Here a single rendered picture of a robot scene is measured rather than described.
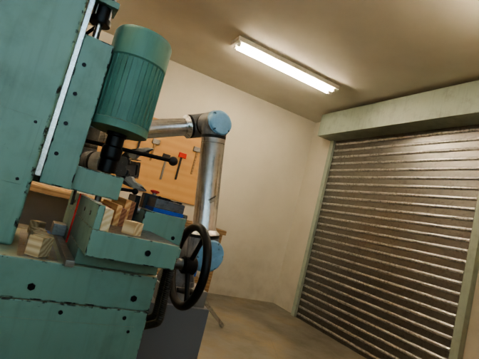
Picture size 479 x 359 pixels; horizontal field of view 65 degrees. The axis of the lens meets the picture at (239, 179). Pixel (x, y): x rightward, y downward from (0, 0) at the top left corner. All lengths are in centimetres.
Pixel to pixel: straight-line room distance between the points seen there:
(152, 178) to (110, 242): 373
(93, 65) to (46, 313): 64
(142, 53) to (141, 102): 14
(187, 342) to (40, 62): 135
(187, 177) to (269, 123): 142
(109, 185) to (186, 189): 360
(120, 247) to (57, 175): 31
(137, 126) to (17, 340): 60
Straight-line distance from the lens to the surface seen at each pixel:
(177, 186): 468
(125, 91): 113
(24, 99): 107
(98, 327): 103
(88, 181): 114
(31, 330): 101
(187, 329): 188
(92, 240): 88
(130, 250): 90
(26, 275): 98
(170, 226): 117
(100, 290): 100
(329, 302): 465
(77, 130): 111
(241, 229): 510
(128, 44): 118
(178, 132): 180
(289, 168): 543
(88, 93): 112
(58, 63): 109
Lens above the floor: 99
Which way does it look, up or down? 6 degrees up
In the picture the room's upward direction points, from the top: 14 degrees clockwise
